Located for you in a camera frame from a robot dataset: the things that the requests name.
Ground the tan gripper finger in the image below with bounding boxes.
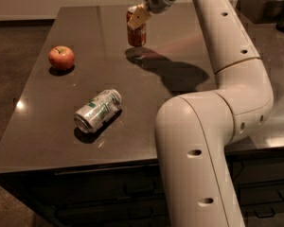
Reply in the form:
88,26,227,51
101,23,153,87
127,4,151,30

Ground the red coke can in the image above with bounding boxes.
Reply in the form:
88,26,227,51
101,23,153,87
126,6,146,47

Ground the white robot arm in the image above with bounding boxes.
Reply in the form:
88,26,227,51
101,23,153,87
128,0,274,227

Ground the red apple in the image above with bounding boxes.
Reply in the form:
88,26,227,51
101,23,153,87
48,45,75,71

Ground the silver green soda can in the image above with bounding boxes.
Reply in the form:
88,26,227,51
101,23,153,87
74,89,122,133

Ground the dark snack box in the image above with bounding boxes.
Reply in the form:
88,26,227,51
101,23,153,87
236,0,284,24

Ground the upper right cabinet drawer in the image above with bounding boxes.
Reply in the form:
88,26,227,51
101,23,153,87
228,157,284,184

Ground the cabinet drawer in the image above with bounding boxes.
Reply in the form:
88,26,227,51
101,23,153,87
56,199,170,227
239,186,284,218
28,165,163,205
228,157,284,184

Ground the upper left cabinet drawer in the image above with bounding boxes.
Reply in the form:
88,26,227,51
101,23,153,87
28,165,163,205

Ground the lower left cabinet drawer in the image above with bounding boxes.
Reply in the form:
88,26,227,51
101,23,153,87
56,199,170,227

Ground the lower right cabinet drawer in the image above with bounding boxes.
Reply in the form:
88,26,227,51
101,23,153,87
239,186,284,218

